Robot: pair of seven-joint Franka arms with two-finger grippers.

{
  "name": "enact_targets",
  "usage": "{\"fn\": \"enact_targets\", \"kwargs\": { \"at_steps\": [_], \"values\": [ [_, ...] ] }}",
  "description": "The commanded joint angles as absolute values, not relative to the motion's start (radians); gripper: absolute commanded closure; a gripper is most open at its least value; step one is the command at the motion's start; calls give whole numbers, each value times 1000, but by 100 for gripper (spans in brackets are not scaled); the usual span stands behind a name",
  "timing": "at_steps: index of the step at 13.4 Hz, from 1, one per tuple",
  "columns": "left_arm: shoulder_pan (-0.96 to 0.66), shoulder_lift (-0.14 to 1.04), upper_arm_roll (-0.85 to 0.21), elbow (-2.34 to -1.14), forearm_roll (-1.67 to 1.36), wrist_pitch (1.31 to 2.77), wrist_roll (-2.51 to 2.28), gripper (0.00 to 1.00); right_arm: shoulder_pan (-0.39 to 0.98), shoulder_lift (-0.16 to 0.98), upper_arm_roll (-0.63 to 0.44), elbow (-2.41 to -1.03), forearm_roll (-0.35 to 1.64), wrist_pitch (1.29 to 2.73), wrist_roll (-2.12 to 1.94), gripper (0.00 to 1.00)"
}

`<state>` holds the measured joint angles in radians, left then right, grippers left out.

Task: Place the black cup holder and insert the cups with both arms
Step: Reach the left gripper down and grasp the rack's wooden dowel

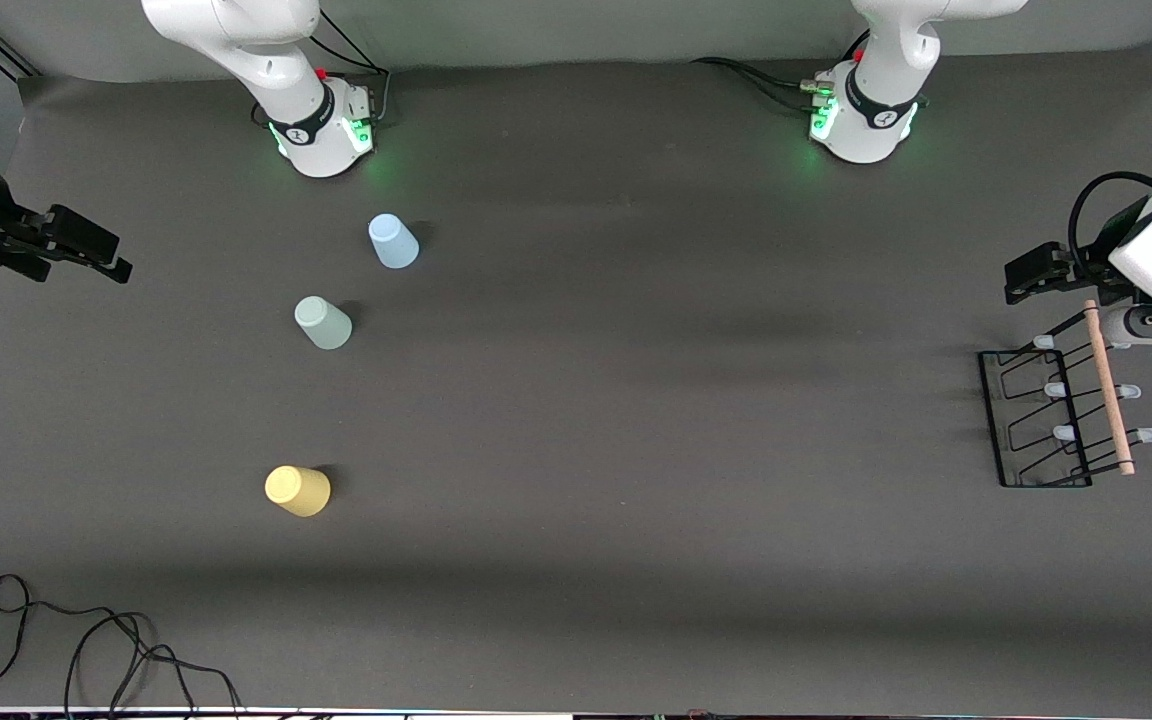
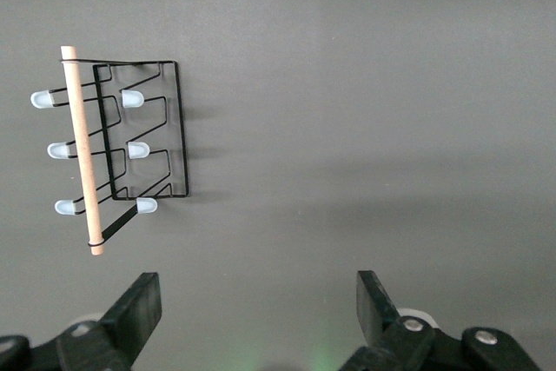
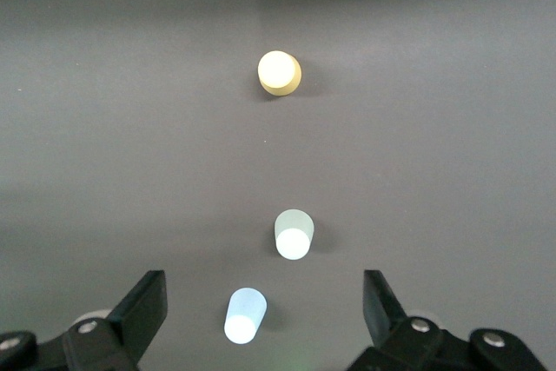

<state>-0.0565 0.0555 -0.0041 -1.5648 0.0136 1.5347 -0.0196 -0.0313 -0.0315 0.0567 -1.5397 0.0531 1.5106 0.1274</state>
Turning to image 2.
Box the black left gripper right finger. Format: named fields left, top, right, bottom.
left=338, top=269, right=542, bottom=371

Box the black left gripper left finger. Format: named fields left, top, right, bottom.
left=0, top=272, right=163, bottom=371

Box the black wire cup holder rack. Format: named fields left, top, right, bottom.
left=30, top=44, right=191, bottom=257

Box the dark grey table mat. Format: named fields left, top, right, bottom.
left=0, top=0, right=556, bottom=371

